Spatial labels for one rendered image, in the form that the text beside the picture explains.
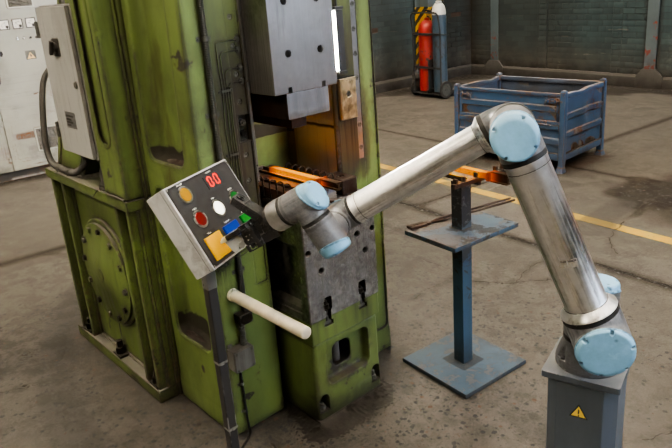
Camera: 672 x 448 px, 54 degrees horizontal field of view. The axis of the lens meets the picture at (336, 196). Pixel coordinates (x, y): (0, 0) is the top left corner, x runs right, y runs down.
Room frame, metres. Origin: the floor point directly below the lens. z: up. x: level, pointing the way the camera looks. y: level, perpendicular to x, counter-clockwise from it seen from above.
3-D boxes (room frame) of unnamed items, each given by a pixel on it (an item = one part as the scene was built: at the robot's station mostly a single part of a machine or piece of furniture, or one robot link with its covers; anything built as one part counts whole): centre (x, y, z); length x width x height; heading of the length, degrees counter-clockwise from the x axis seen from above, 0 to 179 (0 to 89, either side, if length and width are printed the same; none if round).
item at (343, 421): (2.38, 0.04, 0.01); 0.58 x 0.39 x 0.01; 131
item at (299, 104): (2.57, 0.21, 1.32); 0.42 x 0.20 x 0.10; 41
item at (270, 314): (2.12, 0.28, 0.62); 0.44 x 0.05 x 0.05; 41
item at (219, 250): (1.84, 0.37, 1.01); 0.07 x 0.05 x 0.07; 156
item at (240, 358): (2.27, 0.42, 0.36); 0.09 x 0.07 x 0.12; 131
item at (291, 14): (2.60, 0.18, 1.56); 0.42 x 0.39 x 0.40; 41
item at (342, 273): (2.62, 0.18, 0.69); 0.56 x 0.38 x 0.45; 41
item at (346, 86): (2.72, -0.08, 1.27); 0.09 x 0.02 x 0.17; 131
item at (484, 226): (2.66, -0.54, 0.67); 0.40 x 0.30 x 0.02; 125
